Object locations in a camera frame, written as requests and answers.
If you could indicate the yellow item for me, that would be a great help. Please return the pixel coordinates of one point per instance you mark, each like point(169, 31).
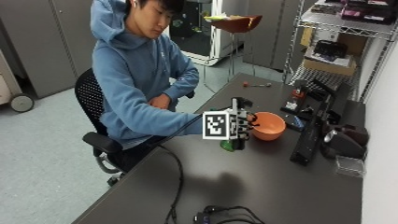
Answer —
point(218, 18)

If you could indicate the cardboard box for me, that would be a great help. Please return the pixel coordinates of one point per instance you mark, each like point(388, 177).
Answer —
point(328, 64)

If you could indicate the grey cart with wheel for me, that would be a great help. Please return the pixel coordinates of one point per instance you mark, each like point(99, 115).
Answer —
point(12, 90)

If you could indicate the dark smartphone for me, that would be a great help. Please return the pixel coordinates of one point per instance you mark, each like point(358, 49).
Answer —
point(294, 122)

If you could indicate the black and red device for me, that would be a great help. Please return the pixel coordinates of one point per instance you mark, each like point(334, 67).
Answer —
point(295, 100)

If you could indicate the white cube of black markers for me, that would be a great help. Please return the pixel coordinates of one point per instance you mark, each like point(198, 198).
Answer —
point(215, 125)

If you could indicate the black bag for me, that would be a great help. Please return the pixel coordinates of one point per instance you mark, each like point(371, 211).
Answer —
point(330, 49)

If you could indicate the black mesh office chair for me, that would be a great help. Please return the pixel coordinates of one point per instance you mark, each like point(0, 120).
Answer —
point(93, 124)

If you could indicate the orange bowl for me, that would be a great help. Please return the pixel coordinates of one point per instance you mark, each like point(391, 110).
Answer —
point(269, 127)

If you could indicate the clear plastic box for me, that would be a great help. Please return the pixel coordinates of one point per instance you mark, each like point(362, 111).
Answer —
point(350, 166)

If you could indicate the white glass door cabinet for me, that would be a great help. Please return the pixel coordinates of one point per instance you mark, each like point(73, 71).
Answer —
point(197, 29)

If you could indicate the the person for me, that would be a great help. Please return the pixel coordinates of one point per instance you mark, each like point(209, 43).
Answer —
point(131, 71)

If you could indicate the black rounded device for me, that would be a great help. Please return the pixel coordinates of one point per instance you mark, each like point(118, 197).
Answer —
point(344, 141)

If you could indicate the brown stool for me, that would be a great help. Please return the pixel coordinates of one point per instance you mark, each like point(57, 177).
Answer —
point(237, 24)

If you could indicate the grey cabinet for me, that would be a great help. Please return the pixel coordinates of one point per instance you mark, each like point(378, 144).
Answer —
point(271, 32)
point(45, 43)

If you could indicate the long black bar device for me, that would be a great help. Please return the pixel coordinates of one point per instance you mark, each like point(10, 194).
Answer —
point(310, 137)

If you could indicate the white earbud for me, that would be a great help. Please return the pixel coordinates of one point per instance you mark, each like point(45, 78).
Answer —
point(134, 4)

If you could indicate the green object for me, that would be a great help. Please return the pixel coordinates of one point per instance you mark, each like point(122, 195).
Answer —
point(226, 145)

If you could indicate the dark boxes with pink print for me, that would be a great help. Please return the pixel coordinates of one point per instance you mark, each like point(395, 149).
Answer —
point(355, 9)

